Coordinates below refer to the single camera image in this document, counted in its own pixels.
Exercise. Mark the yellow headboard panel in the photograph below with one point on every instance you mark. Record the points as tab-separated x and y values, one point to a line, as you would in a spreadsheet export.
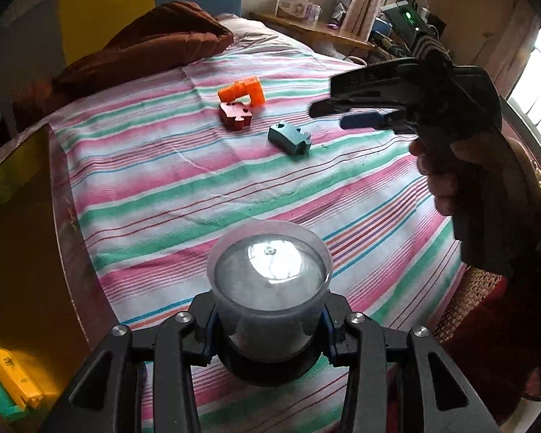
103	13

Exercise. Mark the teal puzzle piece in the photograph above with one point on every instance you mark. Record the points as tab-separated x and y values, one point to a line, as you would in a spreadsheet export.
291	139

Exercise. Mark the orange block toy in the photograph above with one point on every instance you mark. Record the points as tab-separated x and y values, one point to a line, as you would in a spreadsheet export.
245	92

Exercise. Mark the wicker chair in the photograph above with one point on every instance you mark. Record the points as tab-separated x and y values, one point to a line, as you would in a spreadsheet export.
471	297

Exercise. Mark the orange-yellow carved case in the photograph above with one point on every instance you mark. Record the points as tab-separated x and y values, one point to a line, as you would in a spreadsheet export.
13	376

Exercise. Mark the window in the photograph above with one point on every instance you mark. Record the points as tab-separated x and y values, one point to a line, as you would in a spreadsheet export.
536	81

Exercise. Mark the pink puzzle piece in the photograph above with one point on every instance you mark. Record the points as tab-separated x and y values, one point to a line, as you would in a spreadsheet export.
235	115

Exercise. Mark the white carton box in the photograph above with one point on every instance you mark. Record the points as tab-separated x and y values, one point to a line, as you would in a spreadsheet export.
293	0

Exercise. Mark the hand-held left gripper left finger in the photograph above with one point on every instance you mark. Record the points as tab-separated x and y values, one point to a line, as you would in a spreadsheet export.
203	338

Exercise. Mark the striped bedsheet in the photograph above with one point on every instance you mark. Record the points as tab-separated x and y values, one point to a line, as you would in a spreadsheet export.
185	180

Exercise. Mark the brown blanket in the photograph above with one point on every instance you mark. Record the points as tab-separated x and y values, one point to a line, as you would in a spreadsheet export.
139	49

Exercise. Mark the device with green light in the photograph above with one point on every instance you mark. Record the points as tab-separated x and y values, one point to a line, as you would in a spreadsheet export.
403	16

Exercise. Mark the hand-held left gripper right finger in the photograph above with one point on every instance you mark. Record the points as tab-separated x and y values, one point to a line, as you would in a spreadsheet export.
338	338

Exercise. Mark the person's right hand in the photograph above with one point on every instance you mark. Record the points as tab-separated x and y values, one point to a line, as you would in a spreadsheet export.
437	176

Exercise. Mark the wooden desk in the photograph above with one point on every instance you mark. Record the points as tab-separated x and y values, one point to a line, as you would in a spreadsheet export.
315	31

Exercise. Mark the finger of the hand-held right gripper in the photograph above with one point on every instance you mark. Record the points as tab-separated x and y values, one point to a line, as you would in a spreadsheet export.
360	120
365	85

